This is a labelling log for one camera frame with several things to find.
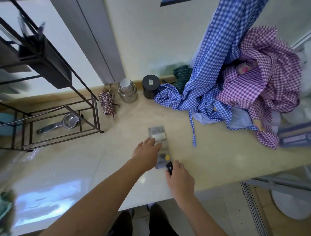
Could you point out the teal bowl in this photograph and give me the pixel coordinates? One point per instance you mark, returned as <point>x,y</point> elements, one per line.
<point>8,124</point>

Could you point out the person's right forearm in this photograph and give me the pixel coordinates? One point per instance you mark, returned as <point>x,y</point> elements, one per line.
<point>199,218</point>

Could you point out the person's left middle finger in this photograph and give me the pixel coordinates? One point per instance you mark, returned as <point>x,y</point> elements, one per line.
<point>146,142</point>

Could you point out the green striped cloth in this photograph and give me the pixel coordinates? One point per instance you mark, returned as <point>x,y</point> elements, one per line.
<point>182,76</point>

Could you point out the person's left forearm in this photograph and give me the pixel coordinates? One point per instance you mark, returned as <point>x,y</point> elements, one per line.
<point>97,201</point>

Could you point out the clear glass jar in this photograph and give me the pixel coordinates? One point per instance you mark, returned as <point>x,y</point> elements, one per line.
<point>127,91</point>

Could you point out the black metal rack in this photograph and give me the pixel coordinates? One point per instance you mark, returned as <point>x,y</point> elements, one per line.
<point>48,80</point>

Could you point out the metal lemon squeezer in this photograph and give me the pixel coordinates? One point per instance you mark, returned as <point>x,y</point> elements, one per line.
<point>62,123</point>

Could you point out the black round canister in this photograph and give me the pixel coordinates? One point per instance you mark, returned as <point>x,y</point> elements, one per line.
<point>151,86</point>

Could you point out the person's dark trousers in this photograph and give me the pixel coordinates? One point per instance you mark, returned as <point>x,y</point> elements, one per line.
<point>155,222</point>

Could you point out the purple checked fabric bow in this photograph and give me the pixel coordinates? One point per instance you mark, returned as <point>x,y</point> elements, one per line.
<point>107,102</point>

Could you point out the blue cardboard box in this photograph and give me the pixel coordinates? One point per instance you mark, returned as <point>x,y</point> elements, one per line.
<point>295,136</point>

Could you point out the clear plastic packet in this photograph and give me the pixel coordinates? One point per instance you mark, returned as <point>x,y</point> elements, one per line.
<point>159,136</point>

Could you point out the purple checked cloth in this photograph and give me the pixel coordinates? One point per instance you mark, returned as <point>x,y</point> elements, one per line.
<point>264,80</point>

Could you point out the person's right thumb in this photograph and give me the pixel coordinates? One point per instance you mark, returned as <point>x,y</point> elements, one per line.
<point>168,175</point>

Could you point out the person's right hand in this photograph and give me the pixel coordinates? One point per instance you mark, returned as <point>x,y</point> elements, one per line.
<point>181,184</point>

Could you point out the person's left hand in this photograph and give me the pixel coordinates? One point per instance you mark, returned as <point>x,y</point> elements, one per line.
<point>145,155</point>

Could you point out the black rack tray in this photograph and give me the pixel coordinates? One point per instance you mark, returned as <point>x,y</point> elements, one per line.
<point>46,58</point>

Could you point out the white round appliance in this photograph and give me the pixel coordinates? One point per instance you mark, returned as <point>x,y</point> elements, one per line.
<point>291,197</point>

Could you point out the teal cloth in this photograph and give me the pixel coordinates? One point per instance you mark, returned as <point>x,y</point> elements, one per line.
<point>6,211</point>

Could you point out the person's left thumb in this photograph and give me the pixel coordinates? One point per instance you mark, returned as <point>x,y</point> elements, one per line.
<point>158,147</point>

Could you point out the grey door frame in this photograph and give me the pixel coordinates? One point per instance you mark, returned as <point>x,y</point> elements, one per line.
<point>92,39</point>

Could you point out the blue checked cloth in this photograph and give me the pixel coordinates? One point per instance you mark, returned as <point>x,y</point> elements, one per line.
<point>213,60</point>

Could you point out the small black device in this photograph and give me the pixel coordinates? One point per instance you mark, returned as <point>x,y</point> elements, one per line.
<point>169,167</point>

